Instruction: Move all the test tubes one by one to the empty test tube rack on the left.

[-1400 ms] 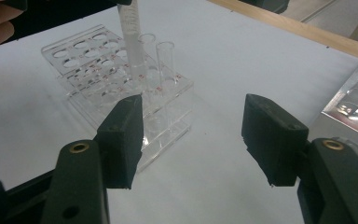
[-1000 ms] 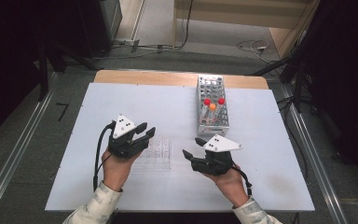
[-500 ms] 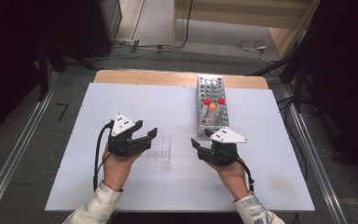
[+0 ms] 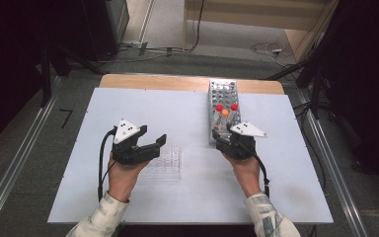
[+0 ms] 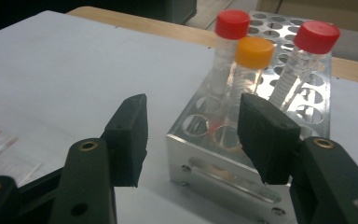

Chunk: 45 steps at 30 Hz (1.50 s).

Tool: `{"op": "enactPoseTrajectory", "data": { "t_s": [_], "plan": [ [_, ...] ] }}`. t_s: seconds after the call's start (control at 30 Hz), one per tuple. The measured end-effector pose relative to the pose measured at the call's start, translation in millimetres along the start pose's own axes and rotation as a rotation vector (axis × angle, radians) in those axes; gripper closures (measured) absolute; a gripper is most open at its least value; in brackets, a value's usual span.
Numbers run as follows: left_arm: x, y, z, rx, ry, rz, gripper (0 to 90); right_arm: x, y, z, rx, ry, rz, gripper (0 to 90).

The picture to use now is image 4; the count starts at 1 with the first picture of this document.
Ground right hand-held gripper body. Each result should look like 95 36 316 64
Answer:
216 121 267 161

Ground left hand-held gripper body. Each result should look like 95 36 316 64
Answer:
112 118 162 166

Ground orange cap test tube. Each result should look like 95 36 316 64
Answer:
219 108 230 132

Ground red cap test tube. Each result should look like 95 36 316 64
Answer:
214 104 225 128
229 103 240 125

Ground clear plastic tube tray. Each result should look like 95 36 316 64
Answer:
140 142 183 182

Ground metal test tube rack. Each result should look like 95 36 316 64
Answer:
207 78 244 146

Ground person's right hand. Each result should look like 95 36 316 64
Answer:
223 153 265 198

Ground person's left hand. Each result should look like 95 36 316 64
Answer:
107 153 152 202

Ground white table board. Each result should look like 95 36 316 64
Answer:
47 87 335 225

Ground wooden table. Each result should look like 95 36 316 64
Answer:
99 73 285 96

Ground black metal stand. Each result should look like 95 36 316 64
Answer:
38 42 108 108
265 0 343 120

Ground black cabinet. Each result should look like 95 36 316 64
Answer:
82 0 130 62

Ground light wooden furniture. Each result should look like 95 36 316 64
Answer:
182 0 341 62

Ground dark curtain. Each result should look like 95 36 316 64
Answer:
322 0 379 201
0 0 92 156

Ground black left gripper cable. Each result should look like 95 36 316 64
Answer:
97 127 118 202

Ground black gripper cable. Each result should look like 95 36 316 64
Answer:
252 152 271 198
97 127 118 202

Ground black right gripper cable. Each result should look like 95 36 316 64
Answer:
252 152 271 198

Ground black floor cable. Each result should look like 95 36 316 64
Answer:
293 101 328 190

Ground grey floor cable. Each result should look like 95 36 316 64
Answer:
98 39 187 64

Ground white floor cable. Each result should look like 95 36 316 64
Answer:
250 41 294 68

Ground black hanging cable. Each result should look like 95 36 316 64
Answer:
185 0 205 53

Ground aluminium floor rail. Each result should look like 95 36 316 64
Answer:
0 77 63 231
290 87 370 237

